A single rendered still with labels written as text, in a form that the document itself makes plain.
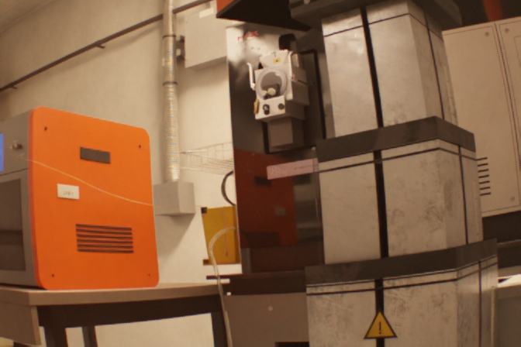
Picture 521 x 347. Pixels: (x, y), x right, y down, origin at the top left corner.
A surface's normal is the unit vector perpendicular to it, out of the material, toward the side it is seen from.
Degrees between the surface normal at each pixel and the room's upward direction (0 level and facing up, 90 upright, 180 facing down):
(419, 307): 90
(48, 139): 90
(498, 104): 90
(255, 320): 90
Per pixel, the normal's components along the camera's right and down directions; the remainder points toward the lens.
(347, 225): -0.62, -0.11
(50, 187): 0.85, -0.16
